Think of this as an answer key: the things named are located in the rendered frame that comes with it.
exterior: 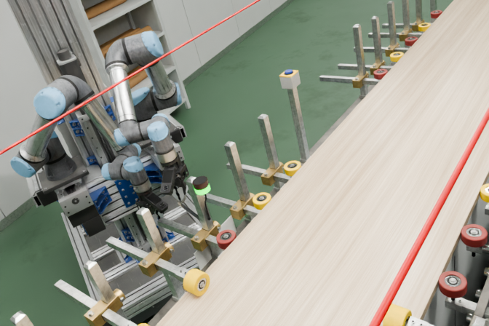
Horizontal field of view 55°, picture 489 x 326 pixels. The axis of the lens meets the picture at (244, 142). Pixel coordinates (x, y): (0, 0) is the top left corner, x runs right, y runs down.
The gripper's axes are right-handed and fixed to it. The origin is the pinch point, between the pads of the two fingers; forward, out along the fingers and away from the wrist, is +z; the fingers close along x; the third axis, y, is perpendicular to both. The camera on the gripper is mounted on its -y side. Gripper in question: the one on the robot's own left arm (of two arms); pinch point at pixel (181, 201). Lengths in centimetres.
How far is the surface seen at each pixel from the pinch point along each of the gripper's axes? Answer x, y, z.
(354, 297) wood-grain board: -72, -33, 11
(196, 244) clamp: -5.9, -9.0, 15.5
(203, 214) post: -9.5, -2.3, 4.8
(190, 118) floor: 136, 256, 102
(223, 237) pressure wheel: -19.6, -9.6, 10.2
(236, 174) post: -17.3, 21.3, 2.4
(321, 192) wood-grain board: -54, 19, 11
